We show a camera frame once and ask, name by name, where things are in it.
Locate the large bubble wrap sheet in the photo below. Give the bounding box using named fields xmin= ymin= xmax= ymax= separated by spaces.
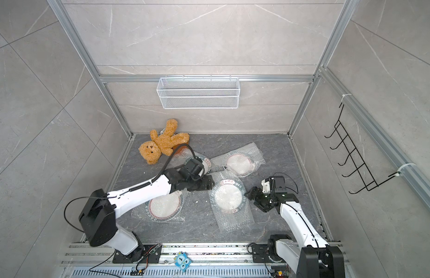
xmin=209 ymin=170 xmax=254 ymax=232

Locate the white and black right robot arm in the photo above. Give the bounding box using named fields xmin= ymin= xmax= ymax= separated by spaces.
xmin=244 ymin=186 xmax=345 ymax=278

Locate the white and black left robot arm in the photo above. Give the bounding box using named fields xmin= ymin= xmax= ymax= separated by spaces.
xmin=78 ymin=158 xmax=214 ymax=262

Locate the bubble wrapped plate back middle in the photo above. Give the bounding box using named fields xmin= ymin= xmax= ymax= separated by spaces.
xmin=168 ymin=148 xmax=212 ymax=174

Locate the bubble wrapped plate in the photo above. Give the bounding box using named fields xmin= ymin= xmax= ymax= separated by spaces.
xmin=168 ymin=148 xmax=212 ymax=174
xmin=131 ymin=191 xmax=187 ymax=223
xmin=210 ymin=142 xmax=265 ymax=177

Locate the bubble wrapped plate back right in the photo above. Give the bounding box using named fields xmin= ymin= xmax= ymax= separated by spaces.
xmin=210 ymin=142 xmax=265 ymax=177

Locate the bubble wrapped plate front left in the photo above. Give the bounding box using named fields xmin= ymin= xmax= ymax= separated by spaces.
xmin=131 ymin=191 xmax=187 ymax=223

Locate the brown wooden block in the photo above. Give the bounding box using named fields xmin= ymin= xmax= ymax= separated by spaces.
xmin=172 ymin=145 xmax=185 ymax=156

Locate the brown teddy bear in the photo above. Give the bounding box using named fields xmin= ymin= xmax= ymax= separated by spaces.
xmin=139 ymin=119 xmax=190 ymax=164

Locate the blue cartoon toy figure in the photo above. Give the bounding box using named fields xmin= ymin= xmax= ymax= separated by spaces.
xmin=174 ymin=252 xmax=192 ymax=272

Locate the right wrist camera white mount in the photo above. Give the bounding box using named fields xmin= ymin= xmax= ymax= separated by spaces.
xmin=261 ymin=177 xmax=274 ymax=194

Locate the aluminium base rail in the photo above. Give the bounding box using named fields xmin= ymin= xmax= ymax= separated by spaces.
xmin=60 ymin=243 xmax=295 ymax=278

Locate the white wire mesh basket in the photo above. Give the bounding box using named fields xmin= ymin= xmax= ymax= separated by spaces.
xmin=157 ymin=77 xmax=240 ymax=110

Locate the black wire hook rack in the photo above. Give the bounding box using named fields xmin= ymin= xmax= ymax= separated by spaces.
xmin=324 ymin=103 xmax=401 ymax=195

